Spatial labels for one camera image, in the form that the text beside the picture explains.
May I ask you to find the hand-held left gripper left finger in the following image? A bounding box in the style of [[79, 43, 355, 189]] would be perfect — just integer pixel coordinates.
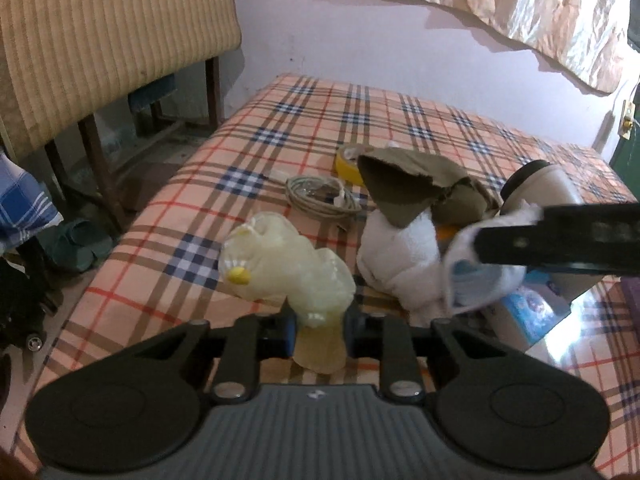
[[107, 305, 297, 406]]

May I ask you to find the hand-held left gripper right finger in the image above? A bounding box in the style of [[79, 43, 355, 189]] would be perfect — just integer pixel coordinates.
[[345, 302, 538, 406]]

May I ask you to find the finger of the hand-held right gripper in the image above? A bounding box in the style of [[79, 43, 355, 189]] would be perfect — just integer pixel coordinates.
[[474, 201, 640, 277]]

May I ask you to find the pale yellow plush duck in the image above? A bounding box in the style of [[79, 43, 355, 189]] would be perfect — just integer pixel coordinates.
[[218, 211, 357, 373]]

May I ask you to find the frosted bottle with black lid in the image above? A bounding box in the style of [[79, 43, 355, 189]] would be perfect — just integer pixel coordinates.
[[500, 159, 598, 311]]

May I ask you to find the white fluffy towel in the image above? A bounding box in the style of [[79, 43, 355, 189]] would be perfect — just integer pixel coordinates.
[[356, 205, 453, 328]]

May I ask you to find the grey cable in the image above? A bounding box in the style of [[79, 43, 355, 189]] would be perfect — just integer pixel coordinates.
[[285, 175, 362, 221]]

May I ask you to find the olive green cloth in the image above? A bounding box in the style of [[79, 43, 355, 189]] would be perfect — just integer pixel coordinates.
[[356, 147, 502, 228]]

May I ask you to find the blue printed packet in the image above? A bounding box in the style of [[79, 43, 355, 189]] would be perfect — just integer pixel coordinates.
[[492, 282, 571, 353]]

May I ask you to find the green door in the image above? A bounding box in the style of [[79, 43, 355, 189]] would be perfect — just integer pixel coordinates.
[[609, 20, 640, 181]]

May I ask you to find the yellow tape roll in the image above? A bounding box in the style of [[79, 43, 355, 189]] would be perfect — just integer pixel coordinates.
[[334, 142, 373, 186]]

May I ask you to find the green rubber sandal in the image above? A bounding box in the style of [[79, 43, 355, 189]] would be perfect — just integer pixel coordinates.
[[36, 227, 71, 268], [62, 217, 116, 273]]

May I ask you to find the black wheeled stand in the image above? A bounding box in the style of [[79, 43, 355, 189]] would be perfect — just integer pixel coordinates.
[[0, 252, 63, 353]]

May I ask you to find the dark blue padded stool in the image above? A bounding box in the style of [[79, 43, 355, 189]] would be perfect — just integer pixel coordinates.
[[127, 74, 177, 111]]

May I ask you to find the blue plaid cloth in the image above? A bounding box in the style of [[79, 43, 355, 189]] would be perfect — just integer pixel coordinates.
[[0, 152, 64, 256]]

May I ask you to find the dark wooden frame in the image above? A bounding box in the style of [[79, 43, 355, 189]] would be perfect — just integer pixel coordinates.
[[45, 55, 226, 233]]

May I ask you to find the crinkled beige wall cloth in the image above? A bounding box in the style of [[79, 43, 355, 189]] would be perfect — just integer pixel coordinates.
[[285, 0, 633, 95]]

